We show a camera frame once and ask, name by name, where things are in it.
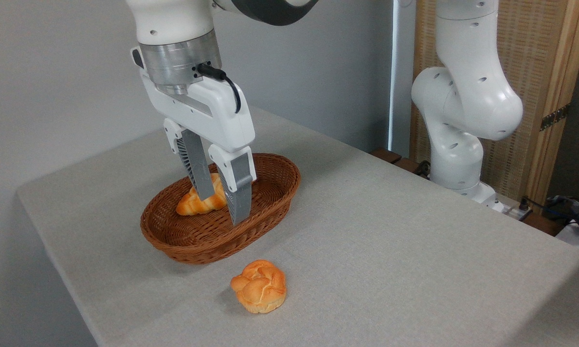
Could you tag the black base connector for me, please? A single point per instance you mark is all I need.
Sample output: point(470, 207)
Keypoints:
point(423, 168)

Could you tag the wooden rattan folding screen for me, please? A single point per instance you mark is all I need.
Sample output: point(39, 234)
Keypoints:
point(535, 48)

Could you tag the metal screen hinge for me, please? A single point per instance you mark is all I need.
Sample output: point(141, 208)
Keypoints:
point(554, 117)

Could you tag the white power strip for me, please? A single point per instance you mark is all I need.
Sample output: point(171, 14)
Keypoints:
point(516, 212)

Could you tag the brown wicker basket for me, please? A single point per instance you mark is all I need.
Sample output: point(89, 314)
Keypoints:
point(212, 236)

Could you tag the grey tablecloth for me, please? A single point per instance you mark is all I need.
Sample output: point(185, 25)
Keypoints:
point(390, 241)

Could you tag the long braided bread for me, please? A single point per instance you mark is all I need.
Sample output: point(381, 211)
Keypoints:
point(193, 205)

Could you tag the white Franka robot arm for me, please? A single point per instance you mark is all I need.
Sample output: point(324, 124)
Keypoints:
point(467, 96)

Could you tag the white vertical post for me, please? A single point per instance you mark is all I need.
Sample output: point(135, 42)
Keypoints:
point(396, 72)

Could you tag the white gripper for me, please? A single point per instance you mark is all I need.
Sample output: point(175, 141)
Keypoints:
point(207, 113)

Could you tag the white box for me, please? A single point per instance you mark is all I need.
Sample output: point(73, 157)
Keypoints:
point(576, 238)

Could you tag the round knotted bread roll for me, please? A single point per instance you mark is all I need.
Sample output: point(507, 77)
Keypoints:
point(260, 289)

